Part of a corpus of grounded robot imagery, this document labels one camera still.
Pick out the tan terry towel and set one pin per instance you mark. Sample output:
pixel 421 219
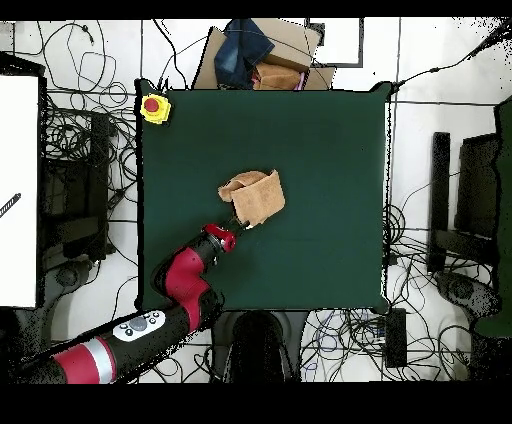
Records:
pixel 260 196

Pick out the yellow emergency stop button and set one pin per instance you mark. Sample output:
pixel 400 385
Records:
pixel 152 106

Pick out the black striped rod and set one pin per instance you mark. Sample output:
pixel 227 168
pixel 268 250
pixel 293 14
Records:
pixel 10 204

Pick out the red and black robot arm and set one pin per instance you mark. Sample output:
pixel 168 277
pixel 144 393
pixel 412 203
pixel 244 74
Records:
pixel 184 276

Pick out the black rectangular frame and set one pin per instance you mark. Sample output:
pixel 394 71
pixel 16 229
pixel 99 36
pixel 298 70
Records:
pixel 316 28

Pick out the green cloth covered furniture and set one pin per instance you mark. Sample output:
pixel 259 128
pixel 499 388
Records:
pixel 504 200

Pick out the black caster base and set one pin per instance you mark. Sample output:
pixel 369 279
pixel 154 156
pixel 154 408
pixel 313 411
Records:
pixel 464 290
pixel 66 276

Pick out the folded brown towel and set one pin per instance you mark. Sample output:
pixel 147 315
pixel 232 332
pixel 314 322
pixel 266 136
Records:
pixel 276 78

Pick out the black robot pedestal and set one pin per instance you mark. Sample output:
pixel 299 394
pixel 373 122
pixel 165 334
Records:
pixel 256 348

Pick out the brown cardboard box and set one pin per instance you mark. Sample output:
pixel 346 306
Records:
pixel 288 40

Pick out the blue denim jeans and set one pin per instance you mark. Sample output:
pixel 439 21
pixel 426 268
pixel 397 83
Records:
pixel 240 52

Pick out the white panel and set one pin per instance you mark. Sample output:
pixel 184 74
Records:
pixel 18 160

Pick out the black equipment stand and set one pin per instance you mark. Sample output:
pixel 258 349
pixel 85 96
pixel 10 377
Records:
pixel 98 160

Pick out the dark green table cloth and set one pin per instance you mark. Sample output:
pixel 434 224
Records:
pixel 320 160

